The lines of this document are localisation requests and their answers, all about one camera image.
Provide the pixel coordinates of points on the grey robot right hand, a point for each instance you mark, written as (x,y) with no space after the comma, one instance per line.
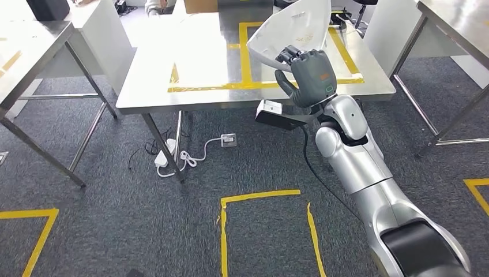
(313,80)

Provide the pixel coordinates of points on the white power strip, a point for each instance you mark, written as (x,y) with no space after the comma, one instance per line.
(164,153)

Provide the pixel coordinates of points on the stainless steel workbench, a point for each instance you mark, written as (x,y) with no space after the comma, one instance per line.
(152,88)

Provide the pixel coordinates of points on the white pointed plastic part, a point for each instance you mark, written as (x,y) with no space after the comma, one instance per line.
(294,30)

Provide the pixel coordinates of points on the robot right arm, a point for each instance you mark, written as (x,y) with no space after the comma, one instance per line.
(363,164)

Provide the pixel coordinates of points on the person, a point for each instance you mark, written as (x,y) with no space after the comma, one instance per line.
(156,5)

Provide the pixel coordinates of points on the white panel table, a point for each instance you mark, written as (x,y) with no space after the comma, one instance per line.
(386,34)
(111,46)

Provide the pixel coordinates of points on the yellow floor tape outline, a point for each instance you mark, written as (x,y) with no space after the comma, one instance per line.
(224,237)

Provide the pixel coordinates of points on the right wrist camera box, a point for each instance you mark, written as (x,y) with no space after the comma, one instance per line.
(269,111)

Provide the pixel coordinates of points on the stainless steel table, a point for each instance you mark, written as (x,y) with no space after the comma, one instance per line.
(458,19)
(23,49)

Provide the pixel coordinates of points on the black rectangular box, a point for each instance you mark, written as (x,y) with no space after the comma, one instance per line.
(47,9)

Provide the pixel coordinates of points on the black battery chargers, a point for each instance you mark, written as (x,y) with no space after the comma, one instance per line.
(121,7)

